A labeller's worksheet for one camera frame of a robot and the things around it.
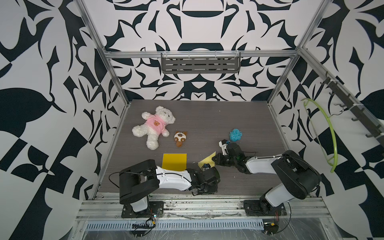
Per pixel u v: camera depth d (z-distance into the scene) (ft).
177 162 3.01
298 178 1.50
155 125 3.16
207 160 3.00
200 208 2.49
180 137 3.16
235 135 3.25
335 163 2.10
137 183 1.45
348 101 1.96
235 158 2.36
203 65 3.02
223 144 2.83
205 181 2.09
